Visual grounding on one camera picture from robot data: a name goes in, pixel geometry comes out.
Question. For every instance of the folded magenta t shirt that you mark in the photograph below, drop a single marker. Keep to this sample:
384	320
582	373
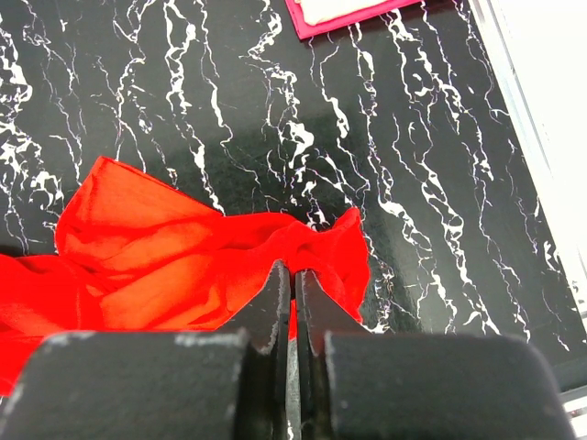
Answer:
305	31

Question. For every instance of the folded light pink t shirt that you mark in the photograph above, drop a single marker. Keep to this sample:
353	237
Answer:
320	11

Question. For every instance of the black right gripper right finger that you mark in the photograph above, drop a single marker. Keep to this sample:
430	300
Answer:
317	315

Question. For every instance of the right aluminium frame post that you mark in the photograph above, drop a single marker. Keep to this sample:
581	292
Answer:
538	53

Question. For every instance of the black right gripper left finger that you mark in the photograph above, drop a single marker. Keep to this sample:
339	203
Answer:
260	411

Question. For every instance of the red t shirt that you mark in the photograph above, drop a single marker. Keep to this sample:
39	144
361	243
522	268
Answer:
134	254

